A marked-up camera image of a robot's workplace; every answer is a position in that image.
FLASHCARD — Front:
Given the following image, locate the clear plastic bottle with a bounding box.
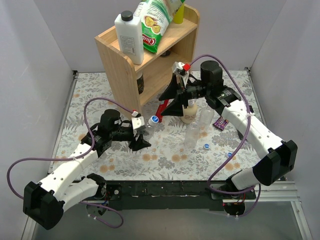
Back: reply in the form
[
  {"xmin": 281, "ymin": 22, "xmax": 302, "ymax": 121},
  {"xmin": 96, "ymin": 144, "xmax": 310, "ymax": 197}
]
[
  {"xmin": 184, "ymin": 121, "xmax": 200, "ymax": 150},
  {"xmin": 142, "ymin": 121, "xmax": 158, "ymax": 141},
  {"xmin": 199, "ymin": 104, "xmax": 215, "ymax": 132}
]

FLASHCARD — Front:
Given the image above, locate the blue white bottle cap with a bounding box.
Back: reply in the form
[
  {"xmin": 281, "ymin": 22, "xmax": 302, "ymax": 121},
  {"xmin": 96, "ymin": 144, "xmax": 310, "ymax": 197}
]
[{"xmin": 148, "ymin": 115, "xmax": 159, "ymax": 126}]

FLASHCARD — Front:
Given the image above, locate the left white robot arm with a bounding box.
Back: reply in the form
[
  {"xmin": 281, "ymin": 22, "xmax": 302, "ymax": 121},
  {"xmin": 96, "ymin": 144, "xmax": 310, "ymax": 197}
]
[{"xmin": 22, "ymin": 109, "xmax": 150, "ymax": 230}]

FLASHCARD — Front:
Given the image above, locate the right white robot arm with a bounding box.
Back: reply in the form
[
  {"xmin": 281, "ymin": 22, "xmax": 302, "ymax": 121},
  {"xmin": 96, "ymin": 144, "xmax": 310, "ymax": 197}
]
[{"xmin": 159, "ymin": 60, "xmax": 298, "ymax": 199}]

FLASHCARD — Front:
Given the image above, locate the beige lotion bottle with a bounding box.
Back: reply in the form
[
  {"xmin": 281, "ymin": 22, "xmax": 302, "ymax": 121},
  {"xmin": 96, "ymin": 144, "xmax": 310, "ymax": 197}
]
[{"xmin": 180, "ymin": 99, "xmax": 198, "ymax": 125}]

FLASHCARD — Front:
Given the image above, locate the clear plastic bottle front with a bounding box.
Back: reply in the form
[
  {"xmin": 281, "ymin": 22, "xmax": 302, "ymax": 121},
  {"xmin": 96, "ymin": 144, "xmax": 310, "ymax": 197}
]
[{"xmin": 184, "ymin": 121, "xmax": 200, "ymax": 150}]

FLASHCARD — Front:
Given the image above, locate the dark bottle in shelf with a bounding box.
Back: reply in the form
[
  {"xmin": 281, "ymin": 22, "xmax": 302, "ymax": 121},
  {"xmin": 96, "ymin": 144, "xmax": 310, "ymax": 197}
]
[{"xmin": 136, "ymin": 71, "xmax": 145, "ymax": 94}]

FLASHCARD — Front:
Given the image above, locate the yellow bottle on shelf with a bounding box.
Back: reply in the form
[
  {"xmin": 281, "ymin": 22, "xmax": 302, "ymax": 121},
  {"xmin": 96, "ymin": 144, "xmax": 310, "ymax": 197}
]
[{"xmin": 173, "ymin": 3, "xmax": 185, "ymax": 24}]

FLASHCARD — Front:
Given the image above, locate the white bottle black cap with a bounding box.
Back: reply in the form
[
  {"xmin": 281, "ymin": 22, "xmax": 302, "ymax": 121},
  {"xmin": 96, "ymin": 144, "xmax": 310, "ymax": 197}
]
[{"xmin": 114, "ymin": 10, "xmax": 144, "ymax": 65}]

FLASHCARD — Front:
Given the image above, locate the red box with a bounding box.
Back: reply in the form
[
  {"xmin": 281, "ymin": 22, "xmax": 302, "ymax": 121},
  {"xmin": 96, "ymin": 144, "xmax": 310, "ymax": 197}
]
[{"xmin": 155, "ymin": 99, "xmax": 169, "ymax": 123}]

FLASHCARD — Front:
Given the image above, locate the small clear glass cup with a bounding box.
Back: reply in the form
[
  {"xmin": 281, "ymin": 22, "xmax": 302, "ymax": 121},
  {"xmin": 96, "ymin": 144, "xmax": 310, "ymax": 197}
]
[{"xmin": 99, "ymin": 152, "xmax": 107, "ymax": 161}]

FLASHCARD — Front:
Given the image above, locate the wooden shelf unit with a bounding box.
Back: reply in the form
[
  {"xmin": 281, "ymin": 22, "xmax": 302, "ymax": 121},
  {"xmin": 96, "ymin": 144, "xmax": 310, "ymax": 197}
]
[{"xmin": 95, "ymin": 5, "xmax": 200, "ymax": 112}]

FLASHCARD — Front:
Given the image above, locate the floral table mat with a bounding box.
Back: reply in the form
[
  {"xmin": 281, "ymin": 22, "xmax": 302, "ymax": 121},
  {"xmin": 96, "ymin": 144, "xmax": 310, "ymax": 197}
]
[{"xmin": 49, "ymin": 72, "xmax": 259, "ymax": 181}]

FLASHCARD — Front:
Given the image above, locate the purple candy bar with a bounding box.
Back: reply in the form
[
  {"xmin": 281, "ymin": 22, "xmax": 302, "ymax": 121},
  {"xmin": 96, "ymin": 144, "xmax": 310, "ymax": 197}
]
[{"xmin": 212, "ymin": 116, "xmax": 229, "ymax": 131}]

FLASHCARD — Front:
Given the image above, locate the black base bar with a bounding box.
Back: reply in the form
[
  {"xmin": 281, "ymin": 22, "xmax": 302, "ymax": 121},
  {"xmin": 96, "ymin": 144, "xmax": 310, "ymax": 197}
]
[{"xmin": 86, "ymin": 180, "xmax": 256, "ymax": 216}]

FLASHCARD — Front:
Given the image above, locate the black green box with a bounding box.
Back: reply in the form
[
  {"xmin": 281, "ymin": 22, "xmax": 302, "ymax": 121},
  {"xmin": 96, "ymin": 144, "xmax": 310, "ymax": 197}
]
[{"xmin": 237, "ymin": 129, "xmax": 246, "ymax": 141}]

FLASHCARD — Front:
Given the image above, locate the green chips bag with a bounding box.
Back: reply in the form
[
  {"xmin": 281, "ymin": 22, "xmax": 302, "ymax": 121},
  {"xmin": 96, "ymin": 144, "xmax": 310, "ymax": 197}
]
[{"xmin": 133, "ymin": 0, "xmax": 184, "ymax": 53}]

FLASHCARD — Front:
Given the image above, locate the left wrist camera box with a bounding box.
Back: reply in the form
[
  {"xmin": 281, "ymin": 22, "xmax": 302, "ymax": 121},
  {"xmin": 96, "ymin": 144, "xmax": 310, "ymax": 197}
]
[{"xmin": 131, "ymin": 116, "xmax": 146, "ymax": 131}]

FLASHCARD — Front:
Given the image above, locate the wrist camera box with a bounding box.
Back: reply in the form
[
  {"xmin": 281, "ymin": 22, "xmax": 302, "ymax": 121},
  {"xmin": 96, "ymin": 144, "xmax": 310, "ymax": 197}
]
[
  {"xmin": 172, "ymin": 61, "xmax": 191, "ymax": 88},
  {"xmin": 131, "ymin": 116, "xmax": 146, "ymax": 131}
]

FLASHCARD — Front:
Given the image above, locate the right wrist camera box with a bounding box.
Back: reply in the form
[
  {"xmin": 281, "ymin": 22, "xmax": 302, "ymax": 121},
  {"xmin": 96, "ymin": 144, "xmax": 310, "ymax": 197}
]
[{"xmin": 172, "ymin": 61, "xmax": 191, "ymax": 88}]

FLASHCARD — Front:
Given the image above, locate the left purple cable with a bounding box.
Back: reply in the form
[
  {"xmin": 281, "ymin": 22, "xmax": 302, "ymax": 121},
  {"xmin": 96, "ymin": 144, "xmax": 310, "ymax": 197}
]
[{"xmin": 6, "ymin": 97, "xmax": 138, "ymax": 201}]

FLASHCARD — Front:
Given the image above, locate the purple cable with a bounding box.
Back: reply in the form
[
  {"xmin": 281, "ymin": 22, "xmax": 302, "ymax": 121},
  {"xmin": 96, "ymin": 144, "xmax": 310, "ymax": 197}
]
[
  {"xmin": 188, "ymin": 54, "xmax": 262, "ymax": 217},
  {"xmin": 6, "ymin": 97, "xmax": 138, "ymax": 201}
]

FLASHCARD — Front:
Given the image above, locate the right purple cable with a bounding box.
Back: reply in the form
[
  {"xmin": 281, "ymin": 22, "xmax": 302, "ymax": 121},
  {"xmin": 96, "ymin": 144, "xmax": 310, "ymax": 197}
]
[{"xmin": 188, "ymin": 54, "xmax": 262, "ymax": 217}]

